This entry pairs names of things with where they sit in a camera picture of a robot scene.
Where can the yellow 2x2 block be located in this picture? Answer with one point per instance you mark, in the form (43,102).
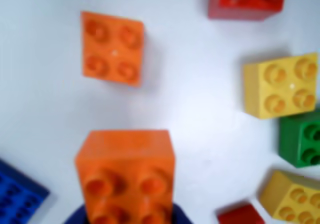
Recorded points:
(275,89)

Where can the blue 8x8 base plate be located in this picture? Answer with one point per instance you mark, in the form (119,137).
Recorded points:
(17,196)

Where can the orange 2x4 block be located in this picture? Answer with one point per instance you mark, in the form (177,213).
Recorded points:
(125,164)

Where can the red 2x4 block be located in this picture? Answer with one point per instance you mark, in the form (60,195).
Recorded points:
(240,215)

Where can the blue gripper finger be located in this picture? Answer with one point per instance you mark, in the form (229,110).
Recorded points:
(78,216)
(178,215)

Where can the yellow 2x4 block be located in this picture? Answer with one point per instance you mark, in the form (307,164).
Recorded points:
(287,199)

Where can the red 2x2 block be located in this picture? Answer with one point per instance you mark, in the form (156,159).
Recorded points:
(247,1)

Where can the green 2x4 block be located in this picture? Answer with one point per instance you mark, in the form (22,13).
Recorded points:
(295,139)

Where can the orange 2x2 block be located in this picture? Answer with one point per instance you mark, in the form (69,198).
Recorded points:
(112,49)

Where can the white foam board sheet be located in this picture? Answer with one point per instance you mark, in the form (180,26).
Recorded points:
(200,84)

